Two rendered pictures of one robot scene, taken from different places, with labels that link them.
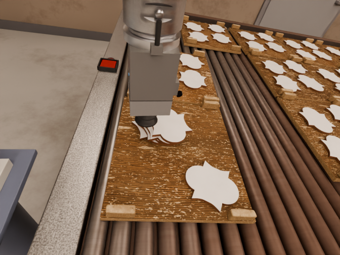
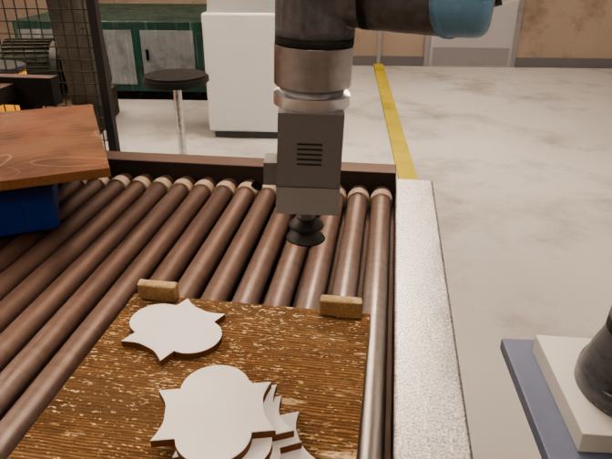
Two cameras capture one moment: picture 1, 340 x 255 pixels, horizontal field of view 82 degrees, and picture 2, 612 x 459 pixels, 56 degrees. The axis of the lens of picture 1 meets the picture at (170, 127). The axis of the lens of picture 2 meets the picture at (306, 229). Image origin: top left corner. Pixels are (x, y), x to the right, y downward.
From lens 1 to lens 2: 0.84 m
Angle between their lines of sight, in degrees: 106
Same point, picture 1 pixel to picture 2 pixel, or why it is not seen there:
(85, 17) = not seen: outside the picture
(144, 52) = not seen: hidden behind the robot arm
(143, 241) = (309, 302)
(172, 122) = (203, 411)
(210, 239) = (215, 297)
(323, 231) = (27, 288)
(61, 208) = (430, 341)
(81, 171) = (421, 386)
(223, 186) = (156, 321)
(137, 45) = not seen: hidden behind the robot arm
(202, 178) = (188, 333)
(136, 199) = (316, 325)
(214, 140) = (91, 410)
